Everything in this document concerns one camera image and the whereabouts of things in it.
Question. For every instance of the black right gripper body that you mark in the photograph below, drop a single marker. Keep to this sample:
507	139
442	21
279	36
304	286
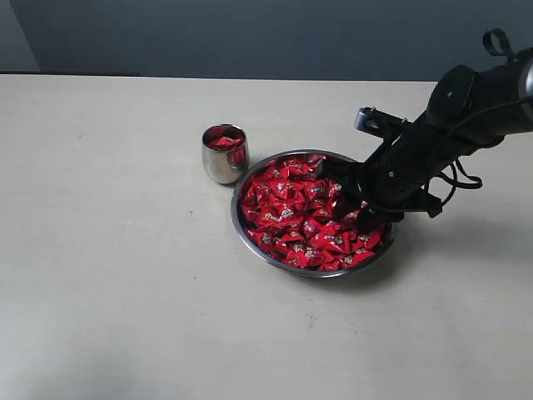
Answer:
394	174

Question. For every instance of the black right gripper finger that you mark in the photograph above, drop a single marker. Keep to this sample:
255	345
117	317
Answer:
348	202
339	170

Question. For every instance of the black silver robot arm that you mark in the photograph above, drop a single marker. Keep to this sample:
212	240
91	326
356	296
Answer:
467	111

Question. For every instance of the round steel bowl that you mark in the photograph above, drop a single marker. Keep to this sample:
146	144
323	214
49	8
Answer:
250	233

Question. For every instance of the stainless steel cup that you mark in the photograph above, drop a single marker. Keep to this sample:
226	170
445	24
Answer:
226	167

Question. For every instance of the red wrapped candy pile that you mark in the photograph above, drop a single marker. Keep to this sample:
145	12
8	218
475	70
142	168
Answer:
300	225

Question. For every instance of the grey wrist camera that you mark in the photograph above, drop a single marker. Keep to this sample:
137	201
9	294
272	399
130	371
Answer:
380	124

